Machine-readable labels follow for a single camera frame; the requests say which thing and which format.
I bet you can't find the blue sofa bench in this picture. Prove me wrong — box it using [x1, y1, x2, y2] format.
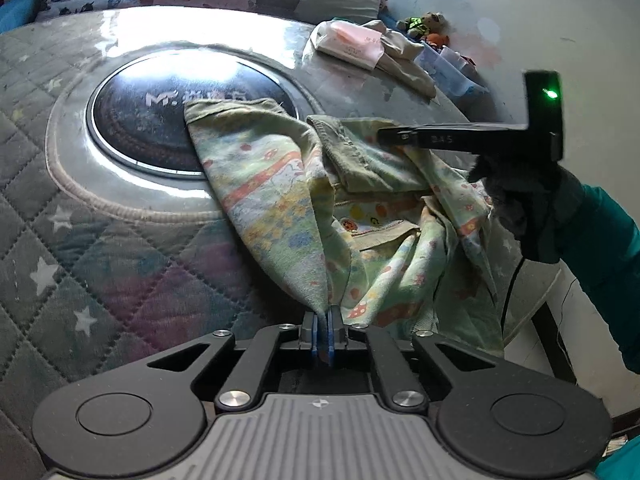
[0, 0, 40, 34]

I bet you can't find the beige crumpled cloth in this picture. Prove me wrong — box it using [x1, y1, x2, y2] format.
[364, 20, 437, 100]

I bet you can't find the grey quilted star table cover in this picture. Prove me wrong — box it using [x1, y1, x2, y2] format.
[1, 6, 560, 479]

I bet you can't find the teal sleeved right forearm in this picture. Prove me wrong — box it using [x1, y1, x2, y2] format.
[559, 184, 639, 373]

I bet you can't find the pink white tissue pack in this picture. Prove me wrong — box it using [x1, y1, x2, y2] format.
[310, 20, 384, 70]

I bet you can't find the green patterned children's garment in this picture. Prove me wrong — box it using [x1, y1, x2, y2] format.
[184, 99, 504, 356]

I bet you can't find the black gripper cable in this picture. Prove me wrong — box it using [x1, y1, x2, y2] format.
[499, 253, 528, 346]

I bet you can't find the dark gloved right hand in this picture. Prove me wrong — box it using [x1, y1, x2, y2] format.
[469, 155, 585, 264]

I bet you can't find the clear plastic storage box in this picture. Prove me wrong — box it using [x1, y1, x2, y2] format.
[416, 42, 489, 110]

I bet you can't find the teddy bear green vest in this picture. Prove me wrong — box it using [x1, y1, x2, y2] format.
[396, 12, 450, 49]

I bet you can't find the round black induction hotplate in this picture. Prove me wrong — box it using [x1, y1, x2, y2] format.
[86, 48, 303, 180]

